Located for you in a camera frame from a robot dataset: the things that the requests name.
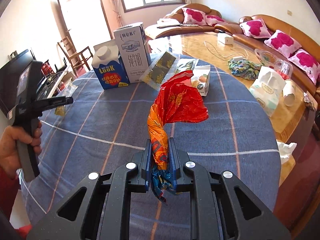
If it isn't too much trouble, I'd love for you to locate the brown leather long sofa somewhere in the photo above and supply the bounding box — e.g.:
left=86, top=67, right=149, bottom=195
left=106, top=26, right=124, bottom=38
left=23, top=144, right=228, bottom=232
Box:
left=231, top=15, right=319, bottom=95

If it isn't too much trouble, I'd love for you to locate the white charger box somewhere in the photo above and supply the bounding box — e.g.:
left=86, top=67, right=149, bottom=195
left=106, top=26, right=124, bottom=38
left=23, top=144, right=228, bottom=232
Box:
left=217, top=33, right=234, bottom=45

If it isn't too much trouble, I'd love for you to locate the brown leather chaise sofa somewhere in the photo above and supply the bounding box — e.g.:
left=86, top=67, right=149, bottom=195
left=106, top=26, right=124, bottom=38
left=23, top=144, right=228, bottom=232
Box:
left=144, top=3, right=222, bottom=40

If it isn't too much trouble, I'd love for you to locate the white TV stand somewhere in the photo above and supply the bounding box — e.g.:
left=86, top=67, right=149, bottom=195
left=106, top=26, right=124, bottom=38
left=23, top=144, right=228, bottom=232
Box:
left=36, top=64, right=75, bottom=99

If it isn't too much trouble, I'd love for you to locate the pink curtain left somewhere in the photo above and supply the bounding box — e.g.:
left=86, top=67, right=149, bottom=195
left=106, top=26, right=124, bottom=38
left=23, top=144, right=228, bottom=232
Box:
left=103, top=0, right=123, bottom=28

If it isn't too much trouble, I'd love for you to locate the blue plaid tablecloth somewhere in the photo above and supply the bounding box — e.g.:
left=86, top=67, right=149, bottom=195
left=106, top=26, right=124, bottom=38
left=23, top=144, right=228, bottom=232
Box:
left=21, top=66, right=280, bottom=225

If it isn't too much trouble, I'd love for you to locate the red foil snack wrapper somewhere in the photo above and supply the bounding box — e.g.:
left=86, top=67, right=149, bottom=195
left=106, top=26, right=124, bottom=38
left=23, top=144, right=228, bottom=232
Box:
left=147, top=70, right=209, bottom=203

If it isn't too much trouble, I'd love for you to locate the tissue pack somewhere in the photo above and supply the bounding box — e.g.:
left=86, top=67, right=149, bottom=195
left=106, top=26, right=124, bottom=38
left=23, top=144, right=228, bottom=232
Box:
left=249, top=66, right=285, bottom=117

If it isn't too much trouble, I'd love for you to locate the pink floral pillow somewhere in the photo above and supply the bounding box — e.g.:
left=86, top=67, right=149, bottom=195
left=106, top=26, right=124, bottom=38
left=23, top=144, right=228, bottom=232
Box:
left=264, top=30, right=302, bottom=59
left=240, top=18, right=271, bottom=38
left=206, top=15, right=225, bottom=27
left=288, top=49, right=319, bottom=85
left=182, top=8, right=207, bottom=26

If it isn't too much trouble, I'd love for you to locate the small egg carton box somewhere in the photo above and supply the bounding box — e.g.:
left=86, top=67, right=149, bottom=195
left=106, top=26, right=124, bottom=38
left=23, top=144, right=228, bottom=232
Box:
left=191, top=65, right=210, bottom=96

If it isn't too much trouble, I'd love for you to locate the wooden chair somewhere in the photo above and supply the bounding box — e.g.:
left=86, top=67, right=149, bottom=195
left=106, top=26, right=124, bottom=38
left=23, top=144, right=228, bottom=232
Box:
left=57, top=36, right=93, bottom=76

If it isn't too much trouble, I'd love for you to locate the colourful crumpled cloth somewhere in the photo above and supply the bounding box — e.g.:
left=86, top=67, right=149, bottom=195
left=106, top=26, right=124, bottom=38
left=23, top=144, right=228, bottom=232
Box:
left=228, top=59, right=261, bottom=81

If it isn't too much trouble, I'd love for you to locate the blue LOOK milk carton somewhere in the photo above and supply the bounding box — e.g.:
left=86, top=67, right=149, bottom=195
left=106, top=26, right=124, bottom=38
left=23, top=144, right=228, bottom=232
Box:
left=92, top=40, right=130, bottom=90

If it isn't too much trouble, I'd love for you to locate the black flat screen television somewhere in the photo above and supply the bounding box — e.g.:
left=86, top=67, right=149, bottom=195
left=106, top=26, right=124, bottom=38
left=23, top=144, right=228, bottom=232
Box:
left=0, top=49, right=35, bottom=116

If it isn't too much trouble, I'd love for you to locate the wooden coffee table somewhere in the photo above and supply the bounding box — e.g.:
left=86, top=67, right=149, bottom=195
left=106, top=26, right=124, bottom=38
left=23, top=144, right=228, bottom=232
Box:
left=150, top=31, right=318, bottom=156

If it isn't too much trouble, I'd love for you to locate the white tall milk carton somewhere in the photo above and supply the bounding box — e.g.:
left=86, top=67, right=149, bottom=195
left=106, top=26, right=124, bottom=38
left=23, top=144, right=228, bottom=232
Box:
left=113, top=22, right=151, bottom=83

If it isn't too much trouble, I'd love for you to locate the clear gold-print wrapper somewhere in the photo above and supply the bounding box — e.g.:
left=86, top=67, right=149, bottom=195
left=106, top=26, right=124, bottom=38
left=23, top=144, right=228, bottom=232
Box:
left=140, top=51, right=177, bottom=91

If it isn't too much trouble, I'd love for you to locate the white paper cup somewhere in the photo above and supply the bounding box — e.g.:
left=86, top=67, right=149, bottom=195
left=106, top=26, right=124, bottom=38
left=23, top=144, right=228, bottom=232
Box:
left=283, top=79, right=296, bottom=107

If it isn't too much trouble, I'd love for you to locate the person's left hand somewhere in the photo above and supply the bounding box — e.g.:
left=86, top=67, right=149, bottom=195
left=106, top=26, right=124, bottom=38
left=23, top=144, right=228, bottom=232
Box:
left=0, top=121, right=43, bottom=179

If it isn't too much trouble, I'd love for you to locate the open balcony door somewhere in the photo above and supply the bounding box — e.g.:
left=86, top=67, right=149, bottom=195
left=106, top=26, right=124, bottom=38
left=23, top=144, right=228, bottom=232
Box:
left=57, top=0, right=113, bottom=63

